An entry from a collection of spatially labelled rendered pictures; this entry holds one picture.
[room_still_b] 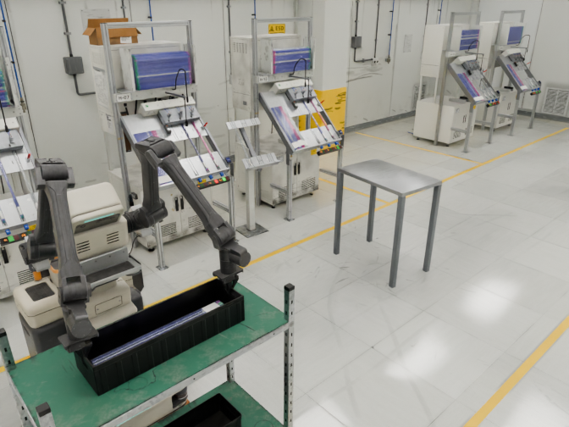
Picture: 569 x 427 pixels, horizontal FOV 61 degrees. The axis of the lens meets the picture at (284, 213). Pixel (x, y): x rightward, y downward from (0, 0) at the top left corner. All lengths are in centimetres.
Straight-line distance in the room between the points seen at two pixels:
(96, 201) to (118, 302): 51
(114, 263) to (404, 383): 181
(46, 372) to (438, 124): 678
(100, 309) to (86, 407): 70
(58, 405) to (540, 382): 263
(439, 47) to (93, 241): 640
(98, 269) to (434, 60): 642
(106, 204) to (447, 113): 631
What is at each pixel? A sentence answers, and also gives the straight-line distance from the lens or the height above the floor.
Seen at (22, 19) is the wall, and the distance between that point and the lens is 541.
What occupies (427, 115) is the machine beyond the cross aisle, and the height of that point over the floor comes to 42.
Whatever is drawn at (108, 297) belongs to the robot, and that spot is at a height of 88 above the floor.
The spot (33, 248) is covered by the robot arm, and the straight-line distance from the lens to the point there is 193.
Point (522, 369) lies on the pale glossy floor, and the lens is 342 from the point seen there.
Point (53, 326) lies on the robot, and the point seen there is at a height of 67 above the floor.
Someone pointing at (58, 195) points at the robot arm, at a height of 152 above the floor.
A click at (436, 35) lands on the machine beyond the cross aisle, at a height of 159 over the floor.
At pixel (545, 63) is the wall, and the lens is 1040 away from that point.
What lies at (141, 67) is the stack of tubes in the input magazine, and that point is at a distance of 416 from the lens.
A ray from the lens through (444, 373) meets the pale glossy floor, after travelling 322.
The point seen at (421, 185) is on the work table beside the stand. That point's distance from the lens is 372.
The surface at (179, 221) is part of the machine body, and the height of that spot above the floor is 22.
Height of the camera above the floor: 207
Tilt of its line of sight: 24 degrees down
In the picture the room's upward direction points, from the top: straight up
